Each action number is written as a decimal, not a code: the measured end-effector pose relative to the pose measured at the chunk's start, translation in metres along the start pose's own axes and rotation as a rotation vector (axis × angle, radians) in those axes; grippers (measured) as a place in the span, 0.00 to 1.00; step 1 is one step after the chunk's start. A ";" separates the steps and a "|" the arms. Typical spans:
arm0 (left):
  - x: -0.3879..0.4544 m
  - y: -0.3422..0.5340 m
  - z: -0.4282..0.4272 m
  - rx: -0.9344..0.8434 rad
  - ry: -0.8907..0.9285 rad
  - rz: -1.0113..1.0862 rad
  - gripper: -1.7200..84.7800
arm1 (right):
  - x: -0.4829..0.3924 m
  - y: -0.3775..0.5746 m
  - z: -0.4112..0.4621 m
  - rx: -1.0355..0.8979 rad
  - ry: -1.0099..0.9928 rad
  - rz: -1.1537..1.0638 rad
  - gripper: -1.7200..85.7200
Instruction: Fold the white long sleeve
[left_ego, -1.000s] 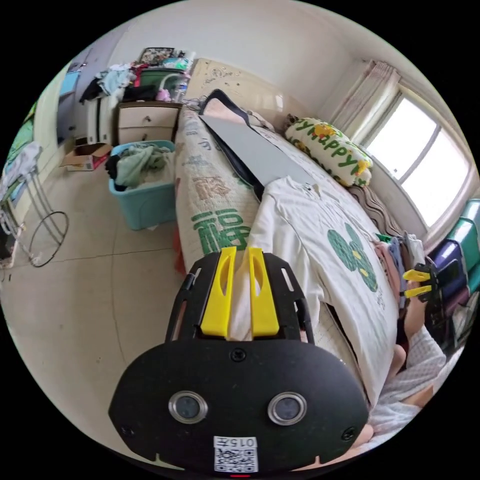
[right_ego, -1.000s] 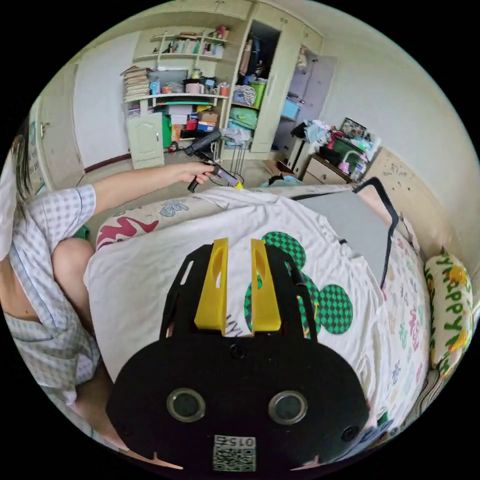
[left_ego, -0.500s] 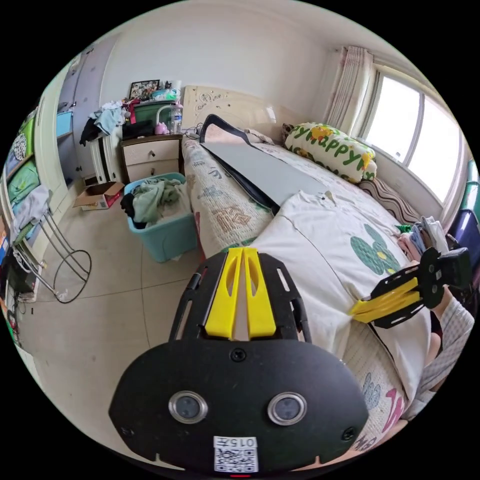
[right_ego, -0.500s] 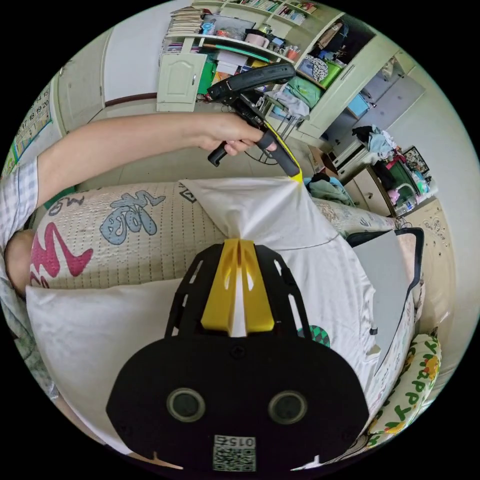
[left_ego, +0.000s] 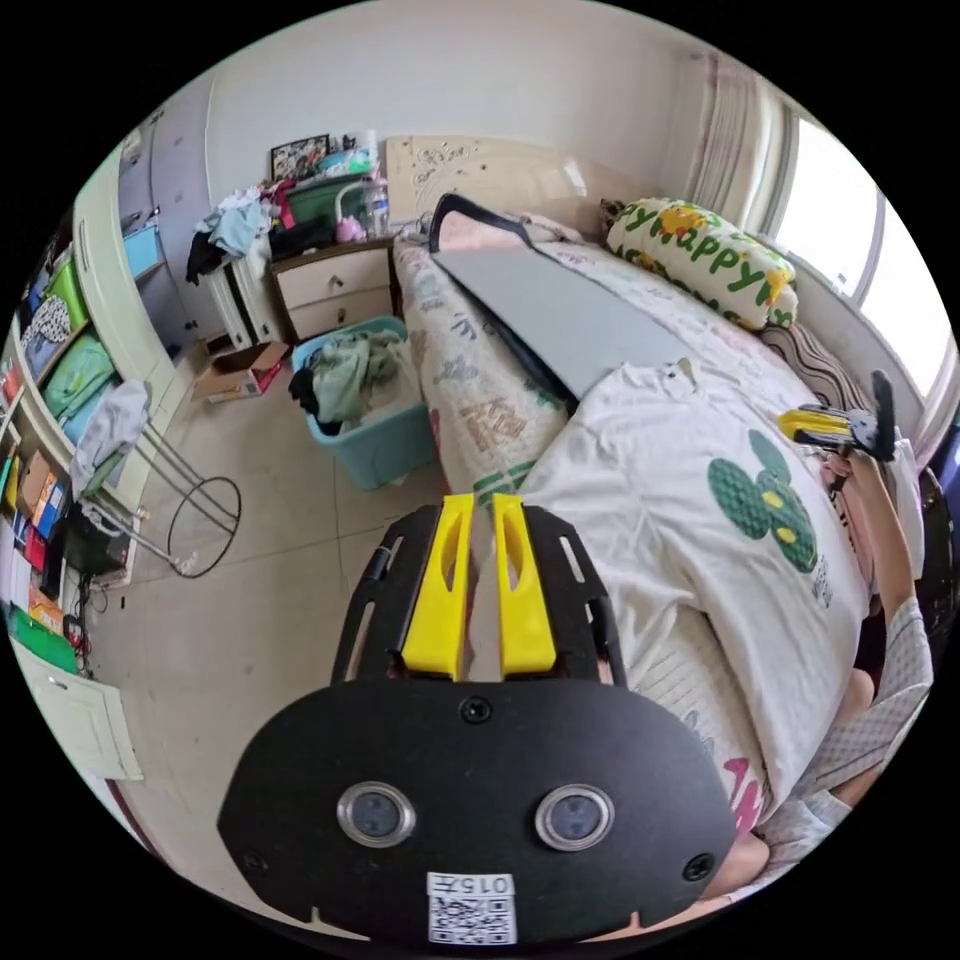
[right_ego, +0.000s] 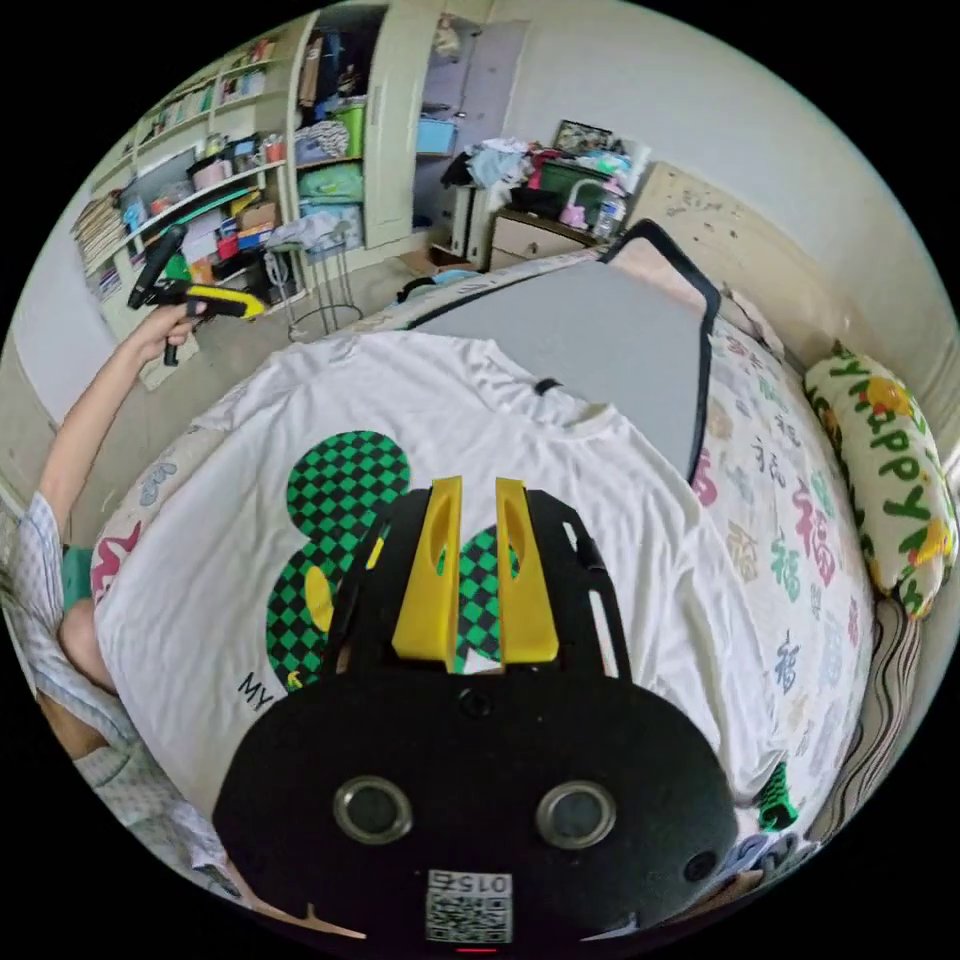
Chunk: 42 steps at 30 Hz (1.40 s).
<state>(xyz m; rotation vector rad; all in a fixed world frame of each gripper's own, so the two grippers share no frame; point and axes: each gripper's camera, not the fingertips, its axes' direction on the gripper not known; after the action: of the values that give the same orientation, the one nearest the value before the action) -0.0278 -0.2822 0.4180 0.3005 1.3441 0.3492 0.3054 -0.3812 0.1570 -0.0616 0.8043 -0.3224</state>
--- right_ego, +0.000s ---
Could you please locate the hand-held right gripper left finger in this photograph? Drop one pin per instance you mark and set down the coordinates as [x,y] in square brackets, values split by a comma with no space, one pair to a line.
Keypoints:
[429,585]

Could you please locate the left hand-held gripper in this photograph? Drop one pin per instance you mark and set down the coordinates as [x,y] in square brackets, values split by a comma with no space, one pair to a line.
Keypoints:
[174,294]

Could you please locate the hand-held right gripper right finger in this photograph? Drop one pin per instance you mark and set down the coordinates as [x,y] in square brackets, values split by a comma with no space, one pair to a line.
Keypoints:
[525,600]

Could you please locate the person's left forearm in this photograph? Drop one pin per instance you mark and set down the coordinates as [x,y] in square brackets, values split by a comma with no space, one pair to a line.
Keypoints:
[90,420]

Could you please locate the white long sleeve checkered print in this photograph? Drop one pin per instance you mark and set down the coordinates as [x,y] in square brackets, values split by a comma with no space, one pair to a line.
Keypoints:
[487,420]

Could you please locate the person's left hand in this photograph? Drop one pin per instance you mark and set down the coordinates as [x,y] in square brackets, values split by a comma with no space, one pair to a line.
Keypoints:
[163,334]

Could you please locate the metal stool with clothes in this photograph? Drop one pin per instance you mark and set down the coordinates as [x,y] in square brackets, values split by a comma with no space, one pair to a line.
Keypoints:
[315,240]

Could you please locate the cream cupboard with open doors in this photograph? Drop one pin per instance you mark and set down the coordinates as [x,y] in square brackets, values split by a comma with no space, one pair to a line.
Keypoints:
[390,127]

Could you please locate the white narrow cabinet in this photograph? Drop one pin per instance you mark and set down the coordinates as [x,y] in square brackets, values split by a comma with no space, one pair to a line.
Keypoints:
[471,221]

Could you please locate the bed with printed sheet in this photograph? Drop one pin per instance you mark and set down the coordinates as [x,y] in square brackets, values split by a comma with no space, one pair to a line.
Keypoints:
[757,480]

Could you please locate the grey mat with black edge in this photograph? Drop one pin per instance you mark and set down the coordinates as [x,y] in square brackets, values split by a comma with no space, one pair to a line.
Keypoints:
[600,337]

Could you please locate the pile of clothes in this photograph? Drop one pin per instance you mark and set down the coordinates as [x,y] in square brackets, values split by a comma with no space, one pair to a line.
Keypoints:
[495,161]

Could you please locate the beige bedside cabinet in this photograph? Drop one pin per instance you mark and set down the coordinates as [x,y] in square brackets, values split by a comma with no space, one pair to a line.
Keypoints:
[529,238]

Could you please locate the green storage box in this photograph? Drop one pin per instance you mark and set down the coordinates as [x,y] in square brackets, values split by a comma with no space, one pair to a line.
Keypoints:
[559,180]

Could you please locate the pink desk lamp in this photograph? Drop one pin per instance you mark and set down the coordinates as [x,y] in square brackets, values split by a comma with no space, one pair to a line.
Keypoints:
[576,214]

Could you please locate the person's body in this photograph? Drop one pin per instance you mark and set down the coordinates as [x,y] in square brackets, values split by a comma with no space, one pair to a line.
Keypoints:
[97,750]

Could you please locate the white pillow with green letters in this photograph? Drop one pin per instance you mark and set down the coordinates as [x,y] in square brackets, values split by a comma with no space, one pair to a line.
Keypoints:
[885,480]

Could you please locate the framed picture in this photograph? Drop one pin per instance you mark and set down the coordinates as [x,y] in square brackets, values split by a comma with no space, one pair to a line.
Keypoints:
[583,137]

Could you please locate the clear water bottle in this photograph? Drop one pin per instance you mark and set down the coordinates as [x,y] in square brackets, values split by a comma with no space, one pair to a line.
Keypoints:
[611,214]

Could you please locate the wooden headboard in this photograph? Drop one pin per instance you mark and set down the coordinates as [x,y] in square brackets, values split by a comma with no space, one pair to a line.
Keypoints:
[742,240]

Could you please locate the white wall shelf with books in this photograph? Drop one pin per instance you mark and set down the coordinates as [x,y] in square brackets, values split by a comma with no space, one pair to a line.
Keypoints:
[180,187]

